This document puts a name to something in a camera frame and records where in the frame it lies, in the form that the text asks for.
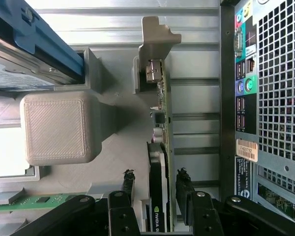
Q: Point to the hard disk with blue caddy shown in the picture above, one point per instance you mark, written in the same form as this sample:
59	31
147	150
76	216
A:
19	73

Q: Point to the grey printed parts rack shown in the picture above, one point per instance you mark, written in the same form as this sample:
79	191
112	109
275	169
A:
59	127

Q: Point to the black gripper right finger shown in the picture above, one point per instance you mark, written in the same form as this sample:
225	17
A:
201	216

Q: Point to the silver CPU chip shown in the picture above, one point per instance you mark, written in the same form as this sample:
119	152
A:
7	152

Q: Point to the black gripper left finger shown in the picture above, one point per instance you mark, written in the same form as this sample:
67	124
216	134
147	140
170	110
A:
123	216

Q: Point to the green RAM stick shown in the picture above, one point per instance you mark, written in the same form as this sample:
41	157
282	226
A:
39	200

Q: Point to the black grey PC case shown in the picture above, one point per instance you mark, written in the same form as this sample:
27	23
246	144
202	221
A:
280	73

